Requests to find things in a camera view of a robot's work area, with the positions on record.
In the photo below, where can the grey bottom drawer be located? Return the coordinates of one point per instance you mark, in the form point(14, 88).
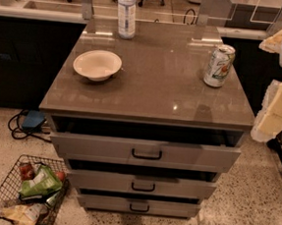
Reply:
point(139, 206)

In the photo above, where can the grey top drawer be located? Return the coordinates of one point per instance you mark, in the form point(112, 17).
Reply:
point(164, 154)

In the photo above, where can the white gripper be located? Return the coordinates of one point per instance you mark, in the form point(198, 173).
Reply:
point(268, 123)

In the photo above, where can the white green soda can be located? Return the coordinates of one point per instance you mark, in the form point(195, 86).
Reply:
point(219, 65)

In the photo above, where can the clear plastic water bottle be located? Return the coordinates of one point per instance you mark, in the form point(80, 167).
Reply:
point(127, 18)

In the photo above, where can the white bowl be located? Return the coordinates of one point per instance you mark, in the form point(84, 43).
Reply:
point(97, 65)

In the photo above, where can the red apple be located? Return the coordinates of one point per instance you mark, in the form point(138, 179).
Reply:
point(61, 176)

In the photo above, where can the red snack packet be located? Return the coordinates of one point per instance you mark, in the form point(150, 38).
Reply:
point(27, 172)

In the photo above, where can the grey drawer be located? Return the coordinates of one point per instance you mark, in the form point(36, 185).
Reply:
point(129, 184)
point(164, 154)
point(139, 206)

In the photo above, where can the grey middle drawer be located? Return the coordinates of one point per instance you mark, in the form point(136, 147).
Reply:
point(129, 184)

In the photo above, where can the yellow snack bag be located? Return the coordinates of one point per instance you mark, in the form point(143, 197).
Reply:
point(24, 214)

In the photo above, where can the green chip bag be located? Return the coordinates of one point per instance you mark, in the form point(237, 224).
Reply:
point(44, 183)

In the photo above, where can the black wire basket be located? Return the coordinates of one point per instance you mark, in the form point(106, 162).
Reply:
point(9, 190)

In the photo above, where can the blue foot pedal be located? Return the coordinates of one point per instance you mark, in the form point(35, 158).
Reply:
point(33, 120)

